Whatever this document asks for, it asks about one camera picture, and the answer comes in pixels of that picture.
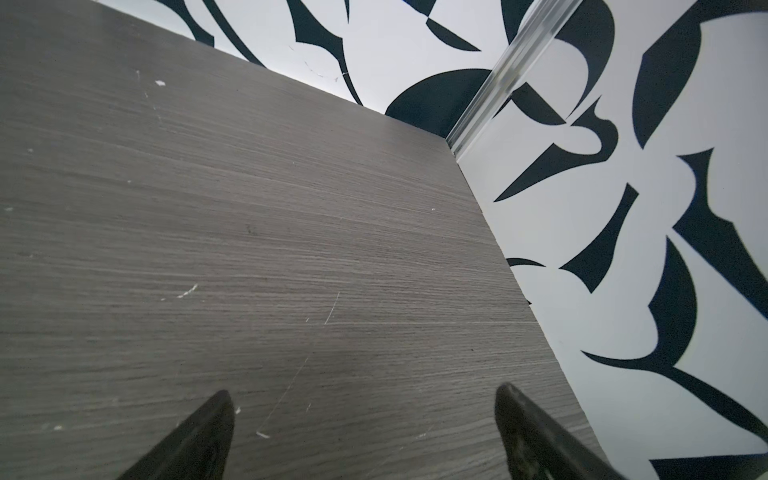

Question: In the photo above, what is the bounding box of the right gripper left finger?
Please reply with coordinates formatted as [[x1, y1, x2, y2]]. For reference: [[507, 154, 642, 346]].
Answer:
[[119, 390, 235, 480]]

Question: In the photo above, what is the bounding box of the aluminium frame right post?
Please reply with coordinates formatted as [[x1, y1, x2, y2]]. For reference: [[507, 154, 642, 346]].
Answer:
[[446, 0, 582, 160]]

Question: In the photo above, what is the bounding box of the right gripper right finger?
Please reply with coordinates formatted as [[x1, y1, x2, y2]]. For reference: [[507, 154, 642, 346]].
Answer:
[[494, 383, 622, 480]]

